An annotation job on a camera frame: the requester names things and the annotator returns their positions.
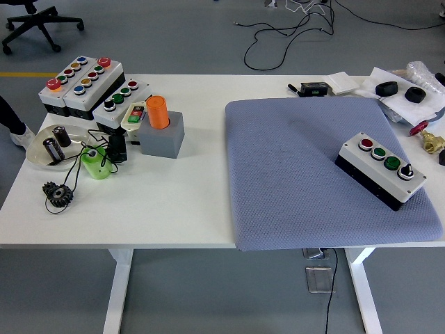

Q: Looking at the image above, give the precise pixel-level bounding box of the black rubber ring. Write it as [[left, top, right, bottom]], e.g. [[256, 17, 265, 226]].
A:
[[404, 86, 427, 104], [375, 81, 400, 97]]

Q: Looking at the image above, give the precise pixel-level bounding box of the white four-button control box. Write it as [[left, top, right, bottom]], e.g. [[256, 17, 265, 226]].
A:
[[334, 132, 428, 212]]

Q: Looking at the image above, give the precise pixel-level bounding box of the grey-blue textured mat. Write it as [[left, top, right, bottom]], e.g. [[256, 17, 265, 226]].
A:
[[225, 96, 443, 252]]

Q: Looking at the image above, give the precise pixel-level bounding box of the person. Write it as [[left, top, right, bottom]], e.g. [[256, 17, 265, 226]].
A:
[[0, 95, 36, 149]]

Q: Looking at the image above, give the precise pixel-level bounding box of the brown capacitor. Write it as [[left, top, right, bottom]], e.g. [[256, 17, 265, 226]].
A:
[[51, 125, 72, 148]]

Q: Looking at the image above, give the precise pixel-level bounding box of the cream red-green switch box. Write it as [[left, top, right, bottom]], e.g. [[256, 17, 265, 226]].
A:
[[120, 100, 149, 147]]

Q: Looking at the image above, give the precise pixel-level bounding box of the small black adapter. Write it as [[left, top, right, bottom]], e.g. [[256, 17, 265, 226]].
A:
[[108, 134, 129, 164]]

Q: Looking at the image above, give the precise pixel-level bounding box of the white flat switch plate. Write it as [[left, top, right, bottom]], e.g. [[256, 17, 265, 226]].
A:
[[323, 71, 361, 95]]

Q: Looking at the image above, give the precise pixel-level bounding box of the green plastic cylinder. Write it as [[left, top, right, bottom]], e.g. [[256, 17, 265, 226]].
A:
[[80, 145, 113, 180]]

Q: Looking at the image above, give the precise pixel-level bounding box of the grey block with hole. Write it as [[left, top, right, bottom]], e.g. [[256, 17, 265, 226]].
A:
[[138, 111, 185, 159]]

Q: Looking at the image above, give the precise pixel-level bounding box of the black device green label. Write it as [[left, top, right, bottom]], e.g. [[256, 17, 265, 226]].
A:
[[300, 81, 328, 98]]

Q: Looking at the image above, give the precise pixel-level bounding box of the thin black wire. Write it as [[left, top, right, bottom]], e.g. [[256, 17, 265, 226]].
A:
[[44, 128, 121, 214]]

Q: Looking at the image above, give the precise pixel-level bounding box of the clear plastic bag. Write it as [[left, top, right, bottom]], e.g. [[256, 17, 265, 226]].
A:
[[377, 97, 411, 126]]

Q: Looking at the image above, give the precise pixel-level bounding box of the long black floor cable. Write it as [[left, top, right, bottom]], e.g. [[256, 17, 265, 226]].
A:
[[333, 0, 445, 31]]

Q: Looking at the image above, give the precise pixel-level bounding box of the black grey capacitor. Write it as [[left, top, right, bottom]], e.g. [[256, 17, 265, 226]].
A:
[[42, 137, 66, 164]]

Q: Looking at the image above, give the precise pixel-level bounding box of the metal floor outlet box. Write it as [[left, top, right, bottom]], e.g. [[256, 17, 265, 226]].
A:
[[302, 247, 330, 260]]

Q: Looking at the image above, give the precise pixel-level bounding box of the black office chair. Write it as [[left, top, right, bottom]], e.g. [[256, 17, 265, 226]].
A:
[[1, 0, 86, 56]]

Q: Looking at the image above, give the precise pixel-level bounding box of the orange cylinder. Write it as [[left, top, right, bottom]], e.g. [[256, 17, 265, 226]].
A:
[[145, 95, 170, 131]]

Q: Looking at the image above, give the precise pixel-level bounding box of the brass valve red handle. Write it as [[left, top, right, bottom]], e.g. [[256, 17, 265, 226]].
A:
[[409, 120, 445, 154]]

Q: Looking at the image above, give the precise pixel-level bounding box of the black power cable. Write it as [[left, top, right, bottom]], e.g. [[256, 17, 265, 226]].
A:
[[323, 247, 340, 334]]

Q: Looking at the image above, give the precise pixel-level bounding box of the five-button box with red stop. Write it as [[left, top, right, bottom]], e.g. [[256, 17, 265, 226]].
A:
[[62, 56, 126, 122]]

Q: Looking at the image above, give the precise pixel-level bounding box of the white control box black knob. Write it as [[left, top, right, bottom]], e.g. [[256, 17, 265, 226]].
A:
[[92, 79, 154, 135]]

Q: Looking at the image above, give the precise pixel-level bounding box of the clear shallow bowl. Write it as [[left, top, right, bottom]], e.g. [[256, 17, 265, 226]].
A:
[[26, 124, 92, 171]]

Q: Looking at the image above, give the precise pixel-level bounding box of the white paper sheet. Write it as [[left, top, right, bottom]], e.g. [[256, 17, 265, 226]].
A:
[[354, 66, 445, 128]]

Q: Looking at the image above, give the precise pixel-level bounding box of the five-button box with orange-ringed stop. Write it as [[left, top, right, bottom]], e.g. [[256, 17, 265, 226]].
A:
[[38, 55, 97, 118]]

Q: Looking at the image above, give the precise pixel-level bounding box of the white table leg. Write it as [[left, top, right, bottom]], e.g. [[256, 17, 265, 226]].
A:
[[102, 248, 135, 334], [343, 246, 383, 334]]

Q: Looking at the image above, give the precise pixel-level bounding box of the metal floor outlet plate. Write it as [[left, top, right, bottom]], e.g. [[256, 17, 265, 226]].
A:
[[305, 266, 337, 294]]

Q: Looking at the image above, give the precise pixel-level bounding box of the bubble wrap roll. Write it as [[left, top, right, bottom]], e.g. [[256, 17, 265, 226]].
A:
[[405, 61, 445, 97]]

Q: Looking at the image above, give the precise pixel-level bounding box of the black bevel gear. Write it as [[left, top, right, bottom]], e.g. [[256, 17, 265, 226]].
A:
[[42, 181, 75, 209]]

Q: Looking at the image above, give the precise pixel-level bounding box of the white floor cable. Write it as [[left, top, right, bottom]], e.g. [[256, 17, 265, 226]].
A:
[[284, 0, 327, 17]]

